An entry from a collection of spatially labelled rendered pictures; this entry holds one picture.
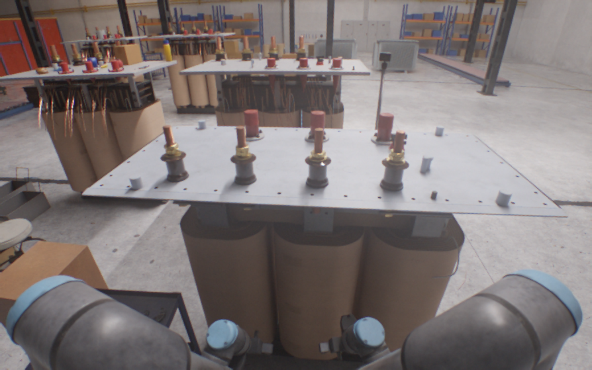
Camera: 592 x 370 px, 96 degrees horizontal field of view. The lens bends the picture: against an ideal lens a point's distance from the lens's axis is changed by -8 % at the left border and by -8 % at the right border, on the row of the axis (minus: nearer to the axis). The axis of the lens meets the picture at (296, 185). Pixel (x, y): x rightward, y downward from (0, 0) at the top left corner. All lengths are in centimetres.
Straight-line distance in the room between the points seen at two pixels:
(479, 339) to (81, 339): 50
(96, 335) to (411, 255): 112
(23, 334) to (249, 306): 118
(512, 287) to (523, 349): 9
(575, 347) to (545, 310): 236
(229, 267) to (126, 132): 225
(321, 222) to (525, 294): 83
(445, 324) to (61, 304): 53
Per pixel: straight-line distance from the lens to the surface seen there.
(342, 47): 1298
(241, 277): 144
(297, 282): 140
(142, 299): 145
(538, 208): 123
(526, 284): 55
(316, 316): 158
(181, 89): 719
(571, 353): 283
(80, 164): 398
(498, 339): 47
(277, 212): 131
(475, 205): 111
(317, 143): 100
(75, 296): 53
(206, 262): 143
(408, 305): 155
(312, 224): 121
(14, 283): 180
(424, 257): 133
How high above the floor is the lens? 189
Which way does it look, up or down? 30 degrees down
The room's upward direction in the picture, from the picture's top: straight up
